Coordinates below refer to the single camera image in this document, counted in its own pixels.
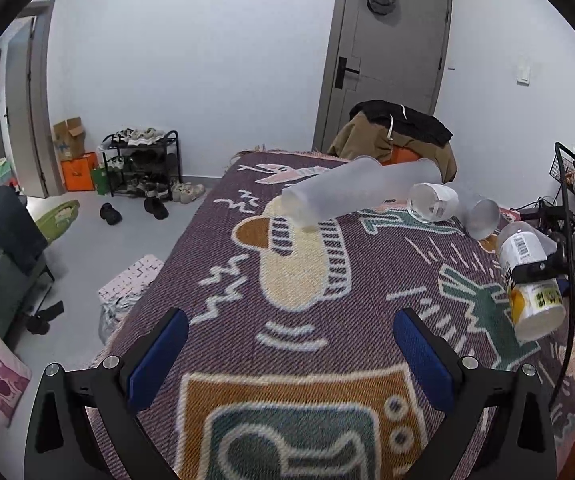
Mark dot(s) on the black slipper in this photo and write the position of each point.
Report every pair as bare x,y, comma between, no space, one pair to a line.
110,215

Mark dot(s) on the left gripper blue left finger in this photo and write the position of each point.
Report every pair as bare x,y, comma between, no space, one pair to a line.
133,380

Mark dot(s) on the white wall switch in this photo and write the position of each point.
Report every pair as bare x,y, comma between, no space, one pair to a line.
523,72

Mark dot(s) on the brown jacket on chair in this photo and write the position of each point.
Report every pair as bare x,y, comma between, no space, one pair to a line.
361,138

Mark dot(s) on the black door handle lock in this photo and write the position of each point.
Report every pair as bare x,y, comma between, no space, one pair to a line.
342,69

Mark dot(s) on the long frosted cup back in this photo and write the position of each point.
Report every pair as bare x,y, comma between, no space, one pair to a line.
360,184

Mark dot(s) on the clear cup white label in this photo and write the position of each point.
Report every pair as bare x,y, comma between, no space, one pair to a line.
431,203

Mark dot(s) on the grey entrance door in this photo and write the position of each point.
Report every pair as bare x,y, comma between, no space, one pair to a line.
401,57

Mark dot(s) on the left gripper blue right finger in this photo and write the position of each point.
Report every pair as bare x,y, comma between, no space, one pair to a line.
442,375

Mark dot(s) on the purple patterned woven table cloth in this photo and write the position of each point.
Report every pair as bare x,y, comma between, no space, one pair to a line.
291,370

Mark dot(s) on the black garment on chair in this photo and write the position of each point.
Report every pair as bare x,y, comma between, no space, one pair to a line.
404,120

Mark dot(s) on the frosted cup centre open mouth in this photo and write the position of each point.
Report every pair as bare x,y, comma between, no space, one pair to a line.
478,215

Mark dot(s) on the cardboard box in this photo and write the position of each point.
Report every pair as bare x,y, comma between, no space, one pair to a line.
68,139

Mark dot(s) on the lemon label plastic cup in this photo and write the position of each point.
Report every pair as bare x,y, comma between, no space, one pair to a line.
536,302

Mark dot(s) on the grey interior side door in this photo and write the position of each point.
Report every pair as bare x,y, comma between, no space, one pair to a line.
28,158

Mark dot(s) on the black shoe rack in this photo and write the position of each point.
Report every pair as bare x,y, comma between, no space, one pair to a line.
141,163

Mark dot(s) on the orange chair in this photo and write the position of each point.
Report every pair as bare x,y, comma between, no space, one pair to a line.
401,156

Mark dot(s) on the green slipper mat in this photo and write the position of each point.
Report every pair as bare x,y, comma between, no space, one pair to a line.
57,221

